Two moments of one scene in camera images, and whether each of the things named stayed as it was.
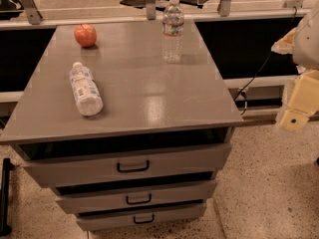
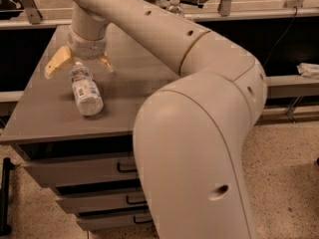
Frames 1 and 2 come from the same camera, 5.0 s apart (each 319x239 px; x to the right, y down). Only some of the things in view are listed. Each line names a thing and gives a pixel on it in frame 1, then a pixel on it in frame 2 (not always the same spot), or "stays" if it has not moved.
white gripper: x=307 y=44 → x=87 y=47
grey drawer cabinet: x=151 y=158 stays
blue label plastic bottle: x=87 y=94 stays
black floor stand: x=7 y=165 stays
